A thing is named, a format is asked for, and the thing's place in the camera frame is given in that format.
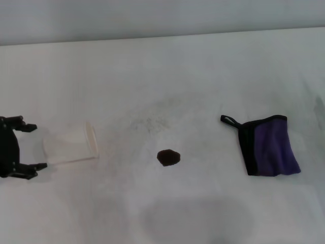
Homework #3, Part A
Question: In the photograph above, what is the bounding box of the purple rag with black trim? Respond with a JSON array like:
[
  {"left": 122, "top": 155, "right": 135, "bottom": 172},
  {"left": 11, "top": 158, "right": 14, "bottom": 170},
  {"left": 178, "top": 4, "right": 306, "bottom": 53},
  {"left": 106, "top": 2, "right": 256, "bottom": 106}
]
[{"left": 220, "top": 114, "right": 302, "bottom": 176}]

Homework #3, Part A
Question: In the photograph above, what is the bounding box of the black water stain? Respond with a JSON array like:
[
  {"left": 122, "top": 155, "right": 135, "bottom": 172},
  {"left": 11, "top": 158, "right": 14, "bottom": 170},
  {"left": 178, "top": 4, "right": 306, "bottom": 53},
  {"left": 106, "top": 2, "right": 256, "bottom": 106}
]
[{"left": 156, "top": 149, "right": 181, "bottom": 167}]

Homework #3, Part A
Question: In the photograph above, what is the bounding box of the white paper cup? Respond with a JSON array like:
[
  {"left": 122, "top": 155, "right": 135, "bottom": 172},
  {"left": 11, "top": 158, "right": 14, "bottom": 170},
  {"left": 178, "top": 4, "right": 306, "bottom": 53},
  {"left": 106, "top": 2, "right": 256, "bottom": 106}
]
[{"left": 42, "top": 121, "right": 100, "bottom": 165}]

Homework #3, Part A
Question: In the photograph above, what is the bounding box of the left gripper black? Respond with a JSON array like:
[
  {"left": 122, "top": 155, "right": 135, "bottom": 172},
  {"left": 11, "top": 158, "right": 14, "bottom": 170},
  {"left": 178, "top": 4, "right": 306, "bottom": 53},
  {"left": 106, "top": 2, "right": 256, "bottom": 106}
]
[{"left": 0, "top": 115, "right": 48, "bottom": 180}]

